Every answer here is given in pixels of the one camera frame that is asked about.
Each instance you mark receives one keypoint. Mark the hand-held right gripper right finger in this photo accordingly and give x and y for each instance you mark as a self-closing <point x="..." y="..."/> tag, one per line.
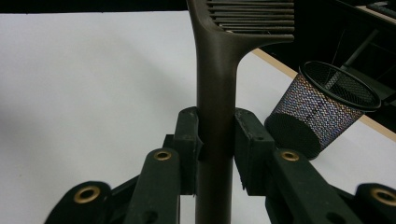
<point x="253" y="149"/>

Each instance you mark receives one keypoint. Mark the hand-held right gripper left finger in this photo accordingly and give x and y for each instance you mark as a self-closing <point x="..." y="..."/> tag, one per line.
<point x="186" y="140"/>

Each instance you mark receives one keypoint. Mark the black mesh cup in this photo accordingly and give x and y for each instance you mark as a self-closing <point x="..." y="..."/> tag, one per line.
<point x="317" y="112"/>

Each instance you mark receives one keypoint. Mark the white table mat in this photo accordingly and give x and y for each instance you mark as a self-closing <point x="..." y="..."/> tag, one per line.
<point x="77" y="77"/>

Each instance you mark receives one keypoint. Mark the white desk leg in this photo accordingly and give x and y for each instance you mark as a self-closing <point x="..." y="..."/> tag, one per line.
<point x="361" y="46"/>

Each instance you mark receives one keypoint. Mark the tan background desk top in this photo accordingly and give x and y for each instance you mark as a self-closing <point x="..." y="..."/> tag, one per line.
<point x="370" y="11"/>

